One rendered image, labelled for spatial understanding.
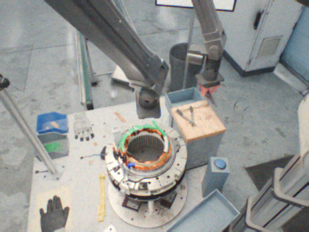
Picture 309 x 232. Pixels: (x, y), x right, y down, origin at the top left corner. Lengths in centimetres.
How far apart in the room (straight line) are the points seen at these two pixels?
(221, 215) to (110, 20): 74
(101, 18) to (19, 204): 205
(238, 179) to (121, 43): 195
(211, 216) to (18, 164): 197
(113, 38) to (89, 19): 5
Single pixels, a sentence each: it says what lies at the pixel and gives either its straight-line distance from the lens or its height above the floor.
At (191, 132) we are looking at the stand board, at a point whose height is 107.
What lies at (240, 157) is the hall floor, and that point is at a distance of 233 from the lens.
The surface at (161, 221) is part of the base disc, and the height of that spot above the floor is 80.
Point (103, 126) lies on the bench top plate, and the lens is 142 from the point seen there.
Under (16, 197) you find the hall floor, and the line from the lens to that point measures 231.
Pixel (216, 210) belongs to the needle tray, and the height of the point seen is 103.
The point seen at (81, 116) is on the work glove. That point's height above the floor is 79.
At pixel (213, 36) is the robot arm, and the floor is 147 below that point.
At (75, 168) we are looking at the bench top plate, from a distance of 129.
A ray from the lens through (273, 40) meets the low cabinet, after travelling 312.
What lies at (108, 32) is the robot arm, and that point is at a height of 170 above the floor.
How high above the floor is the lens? 184
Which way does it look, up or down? 47 degrees down
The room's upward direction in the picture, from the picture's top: straight up
